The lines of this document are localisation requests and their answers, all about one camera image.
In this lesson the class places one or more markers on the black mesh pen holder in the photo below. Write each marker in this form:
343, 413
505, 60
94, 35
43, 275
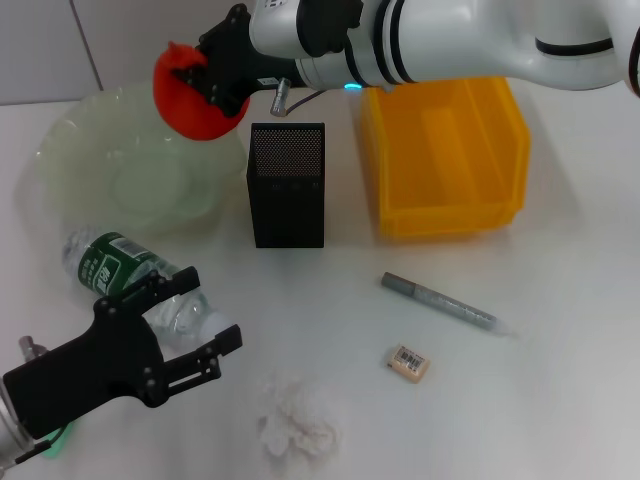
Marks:
290, 210

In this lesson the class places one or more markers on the mint green pen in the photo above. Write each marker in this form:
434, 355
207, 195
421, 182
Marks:
55, 447

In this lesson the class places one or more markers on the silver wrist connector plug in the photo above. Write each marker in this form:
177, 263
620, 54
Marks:
30, 347
280, 97

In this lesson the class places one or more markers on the grey marker pen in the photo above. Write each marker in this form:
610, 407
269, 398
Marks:
440, 300

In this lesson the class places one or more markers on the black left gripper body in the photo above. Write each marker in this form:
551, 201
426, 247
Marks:
90, 370

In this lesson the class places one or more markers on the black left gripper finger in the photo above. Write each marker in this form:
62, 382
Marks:
210, 357
170, 282

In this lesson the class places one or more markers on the beige eraser with barcode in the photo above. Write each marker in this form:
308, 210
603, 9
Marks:
409, 362

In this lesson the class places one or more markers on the yellow plastic bin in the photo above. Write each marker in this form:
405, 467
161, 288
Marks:
450, 210

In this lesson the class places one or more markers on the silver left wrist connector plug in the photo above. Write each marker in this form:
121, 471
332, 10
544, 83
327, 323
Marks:
30, 347

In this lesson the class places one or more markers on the silver right wrist connector plug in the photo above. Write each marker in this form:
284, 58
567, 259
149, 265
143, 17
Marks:
280, 97

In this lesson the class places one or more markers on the white paper ball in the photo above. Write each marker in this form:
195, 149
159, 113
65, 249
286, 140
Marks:
300, 420

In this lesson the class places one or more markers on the clear green-label water bottle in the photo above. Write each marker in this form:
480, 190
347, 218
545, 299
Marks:
100, 270

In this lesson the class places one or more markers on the red-orange fruit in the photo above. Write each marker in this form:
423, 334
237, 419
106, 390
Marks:
195, 120

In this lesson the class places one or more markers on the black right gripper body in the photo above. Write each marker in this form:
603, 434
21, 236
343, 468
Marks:
235, 55

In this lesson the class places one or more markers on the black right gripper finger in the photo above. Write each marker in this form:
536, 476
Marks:
192, 80

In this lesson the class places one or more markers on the pale green glass fruit plate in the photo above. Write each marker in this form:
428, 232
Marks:
125, 185

